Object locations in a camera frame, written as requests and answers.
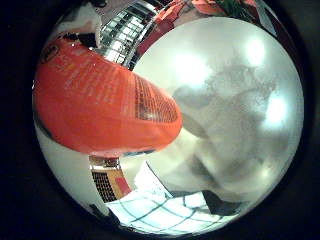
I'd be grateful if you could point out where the orange printed snack bag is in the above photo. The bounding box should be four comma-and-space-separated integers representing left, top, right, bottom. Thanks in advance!
32, 39, 184, 158

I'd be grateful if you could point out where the white cloth with grid lines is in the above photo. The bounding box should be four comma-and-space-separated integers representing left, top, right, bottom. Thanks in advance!
106, 160, 248, 236

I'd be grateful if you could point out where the red chair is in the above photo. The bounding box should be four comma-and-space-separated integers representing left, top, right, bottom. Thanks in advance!
138, 0, 189, 54

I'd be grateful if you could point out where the dark grid floor mat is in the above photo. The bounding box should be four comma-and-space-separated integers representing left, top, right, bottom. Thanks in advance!
91, 170, 118, 203

